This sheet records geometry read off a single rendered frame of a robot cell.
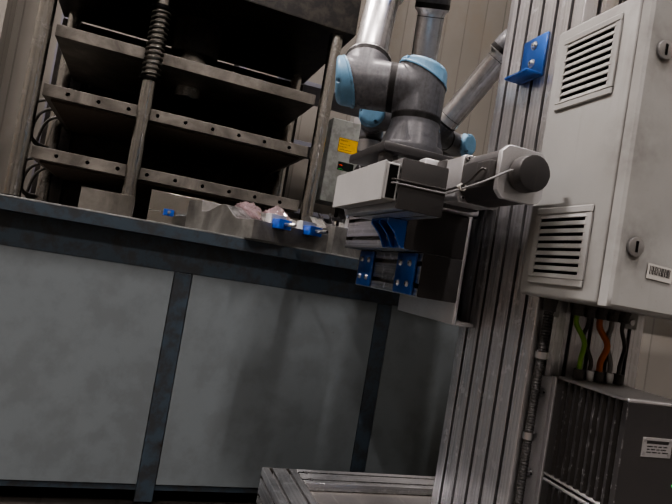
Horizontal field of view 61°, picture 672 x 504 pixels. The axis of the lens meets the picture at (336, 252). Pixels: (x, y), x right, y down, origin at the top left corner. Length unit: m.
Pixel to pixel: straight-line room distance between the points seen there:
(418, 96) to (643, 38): 0.53
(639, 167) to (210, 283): 1.17
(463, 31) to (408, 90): 4.52
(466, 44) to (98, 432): 4.91
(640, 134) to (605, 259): 0.18
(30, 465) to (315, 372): 0.81
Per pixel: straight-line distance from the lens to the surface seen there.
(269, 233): 1.63
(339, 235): 1.79
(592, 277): 0.92
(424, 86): 1.36
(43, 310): 1.70
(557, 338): 1.11
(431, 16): 1.70
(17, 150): 2.49
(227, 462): 1.81
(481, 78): 1.87
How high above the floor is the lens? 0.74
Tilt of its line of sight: 2 degrees up
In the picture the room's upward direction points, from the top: 10 degrees clockwise
